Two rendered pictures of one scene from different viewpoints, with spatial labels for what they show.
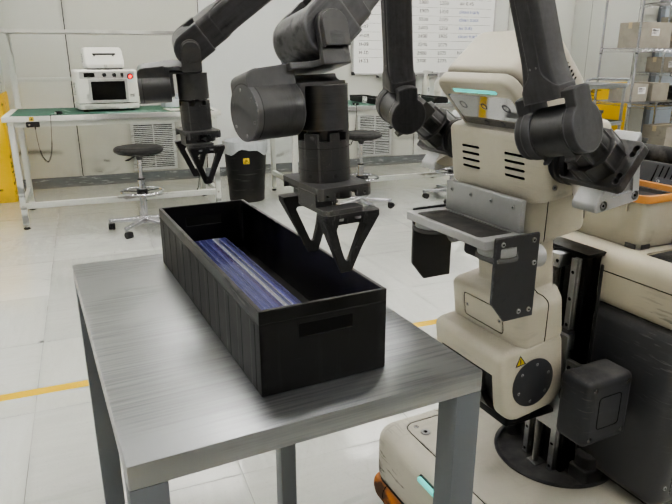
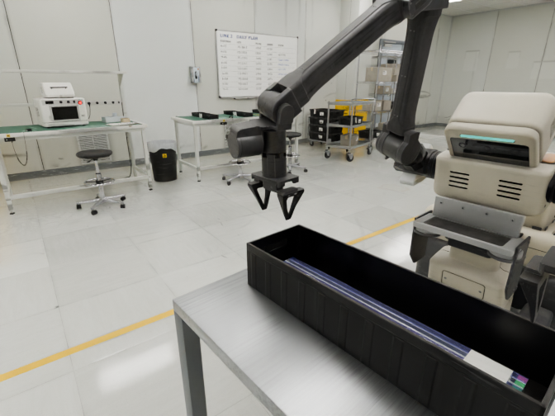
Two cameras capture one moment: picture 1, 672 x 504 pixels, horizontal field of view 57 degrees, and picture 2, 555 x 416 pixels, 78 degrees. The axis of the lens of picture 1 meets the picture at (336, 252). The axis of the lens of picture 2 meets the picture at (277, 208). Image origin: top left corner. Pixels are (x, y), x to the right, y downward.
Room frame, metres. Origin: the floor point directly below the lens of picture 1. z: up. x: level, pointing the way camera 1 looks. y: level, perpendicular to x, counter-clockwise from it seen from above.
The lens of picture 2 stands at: (0.45, 0.46, 1.26)
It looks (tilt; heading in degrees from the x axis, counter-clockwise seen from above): 20 degrees down; 345
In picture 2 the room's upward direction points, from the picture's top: straight up
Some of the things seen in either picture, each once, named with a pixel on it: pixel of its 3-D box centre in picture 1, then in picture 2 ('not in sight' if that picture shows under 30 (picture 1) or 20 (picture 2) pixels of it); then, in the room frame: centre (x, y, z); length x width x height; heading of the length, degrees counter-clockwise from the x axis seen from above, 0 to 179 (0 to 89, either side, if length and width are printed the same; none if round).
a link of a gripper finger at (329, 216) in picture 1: (339, 229); not in sight; (0.66, 0.00, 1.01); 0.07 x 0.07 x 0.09; 27
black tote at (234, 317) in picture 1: (250, 272); (371, 304); (0.94, 0.14, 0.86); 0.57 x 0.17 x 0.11; 27
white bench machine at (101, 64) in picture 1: (104, 78); (59, 104); (4.85, 1.76, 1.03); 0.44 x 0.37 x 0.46; 118
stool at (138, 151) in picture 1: (141, 189); (98, 180); (4.27, 1.38, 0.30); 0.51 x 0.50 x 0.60; 68
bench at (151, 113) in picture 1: (120, 161); (77, 160); (4.86, 1.71, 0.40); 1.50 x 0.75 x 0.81; 112
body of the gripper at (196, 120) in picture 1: (196, 119); (274, 167); (1.20, 0.27, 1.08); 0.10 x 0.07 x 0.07; 26
